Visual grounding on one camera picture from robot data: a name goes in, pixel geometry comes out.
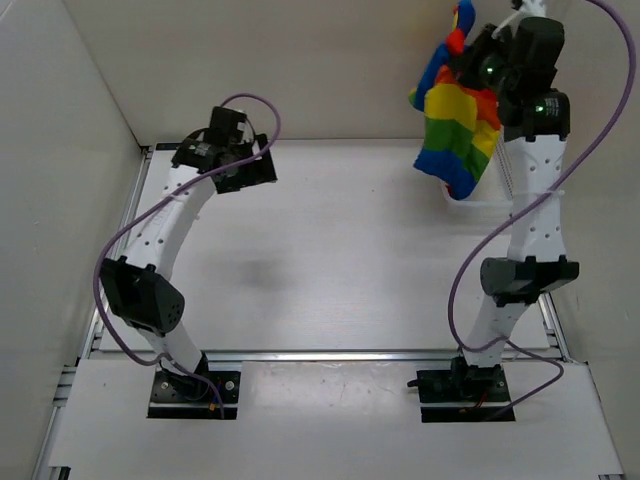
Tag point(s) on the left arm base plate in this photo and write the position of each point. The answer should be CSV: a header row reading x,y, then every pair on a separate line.
x,y
171,398

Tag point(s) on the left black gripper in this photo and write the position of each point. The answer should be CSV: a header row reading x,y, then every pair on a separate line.
x,y
259,171

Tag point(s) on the white plastic basket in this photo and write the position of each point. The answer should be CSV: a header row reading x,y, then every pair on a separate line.
x,y
491,201

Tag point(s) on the rainbow striped shorts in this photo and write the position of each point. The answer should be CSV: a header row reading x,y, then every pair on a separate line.
x,y
461,126

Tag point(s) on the black corner label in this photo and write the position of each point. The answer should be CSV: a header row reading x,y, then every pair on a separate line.
x,y
166,146

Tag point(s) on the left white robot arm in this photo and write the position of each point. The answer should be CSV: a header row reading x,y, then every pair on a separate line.
x,y
138,283

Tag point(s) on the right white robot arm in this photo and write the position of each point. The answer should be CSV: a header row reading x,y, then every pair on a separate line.
x,y
535,132

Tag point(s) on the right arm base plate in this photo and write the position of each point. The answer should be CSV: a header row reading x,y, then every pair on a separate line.
x,y
463,394

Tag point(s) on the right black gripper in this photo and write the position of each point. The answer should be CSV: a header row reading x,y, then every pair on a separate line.
x,y
489,38

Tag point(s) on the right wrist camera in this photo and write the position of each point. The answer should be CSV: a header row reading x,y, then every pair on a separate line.
x,y
537,8

